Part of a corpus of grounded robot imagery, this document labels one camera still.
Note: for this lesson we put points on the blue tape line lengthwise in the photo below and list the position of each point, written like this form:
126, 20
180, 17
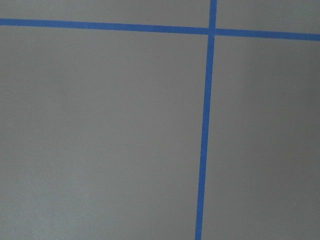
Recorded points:
205, 119

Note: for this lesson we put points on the blue tape line crosswise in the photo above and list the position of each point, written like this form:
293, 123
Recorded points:
160, 29

